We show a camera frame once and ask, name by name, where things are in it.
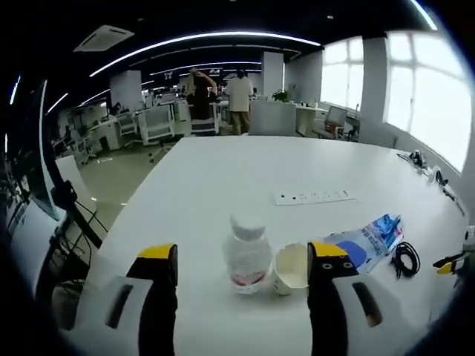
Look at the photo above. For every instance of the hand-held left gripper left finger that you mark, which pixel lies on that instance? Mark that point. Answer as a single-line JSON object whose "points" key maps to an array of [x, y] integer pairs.
{"points": [[159, 308]]}

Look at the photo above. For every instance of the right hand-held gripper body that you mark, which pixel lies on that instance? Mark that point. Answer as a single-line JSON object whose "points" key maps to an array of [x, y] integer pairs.
{"points": [[469, 244]]}

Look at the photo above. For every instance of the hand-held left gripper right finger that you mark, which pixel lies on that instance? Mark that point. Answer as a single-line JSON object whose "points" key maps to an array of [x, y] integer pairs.
{"points": [[326, 315]]}

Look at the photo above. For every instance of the floral paper cup item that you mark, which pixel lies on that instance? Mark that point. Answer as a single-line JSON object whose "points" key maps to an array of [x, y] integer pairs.
{"points": [[291, 269]]}

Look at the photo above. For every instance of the bagged blue pad item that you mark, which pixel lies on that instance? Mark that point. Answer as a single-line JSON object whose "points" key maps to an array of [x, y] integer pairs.
{"points": [[361, 252]]}

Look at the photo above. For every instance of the clear plastic water bottle item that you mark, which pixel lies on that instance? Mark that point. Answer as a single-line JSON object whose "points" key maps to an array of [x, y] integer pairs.
{"points": [[246, 256]]}

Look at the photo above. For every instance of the small tabletop clutter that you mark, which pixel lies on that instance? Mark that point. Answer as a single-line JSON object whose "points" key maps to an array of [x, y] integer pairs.
{"points": [[426, 170]]}

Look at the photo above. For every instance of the white tabletop socket strip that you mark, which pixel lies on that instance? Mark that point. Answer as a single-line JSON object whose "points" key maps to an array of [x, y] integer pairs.
{"points": [[315, 196]]}

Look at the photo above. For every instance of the white round tabletop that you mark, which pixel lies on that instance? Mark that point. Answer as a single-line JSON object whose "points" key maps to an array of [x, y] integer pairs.
{"points": [[222, 174]]}

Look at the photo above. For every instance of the white office chair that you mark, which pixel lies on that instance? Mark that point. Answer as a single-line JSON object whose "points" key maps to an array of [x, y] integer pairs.
{"points": [[157, 126]]}

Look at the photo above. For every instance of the grey office chair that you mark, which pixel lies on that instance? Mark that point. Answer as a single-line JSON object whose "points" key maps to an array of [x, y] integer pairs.
{"points": [[335, 120]]}

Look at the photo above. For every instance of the white partition cabinet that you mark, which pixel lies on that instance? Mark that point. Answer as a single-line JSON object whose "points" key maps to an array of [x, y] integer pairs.
{"points": [[272, 118]]}

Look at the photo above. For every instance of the green potted plant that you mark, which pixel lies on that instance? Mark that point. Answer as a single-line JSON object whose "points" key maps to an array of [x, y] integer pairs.
{"points": [[281, 95]]}

